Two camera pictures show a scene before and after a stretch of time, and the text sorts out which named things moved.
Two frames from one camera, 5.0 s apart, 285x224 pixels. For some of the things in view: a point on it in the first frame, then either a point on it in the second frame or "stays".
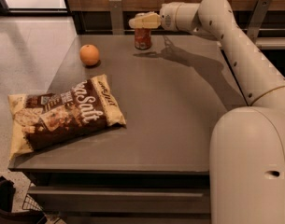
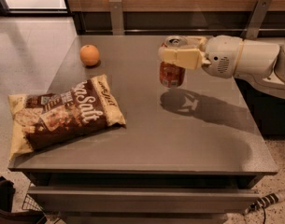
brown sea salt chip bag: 40,119 stays
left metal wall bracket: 117,17 stays
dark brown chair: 3,195 stays
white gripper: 167,17 to 222,56
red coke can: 143,38 to 172,75
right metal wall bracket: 260,13 stays
